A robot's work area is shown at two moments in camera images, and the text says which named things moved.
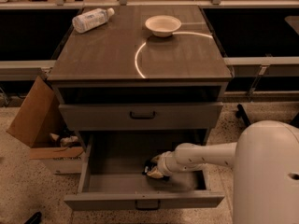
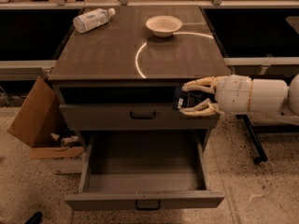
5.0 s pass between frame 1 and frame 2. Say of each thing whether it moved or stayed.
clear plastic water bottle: stayed
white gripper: moved
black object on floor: stayed
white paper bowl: stayed
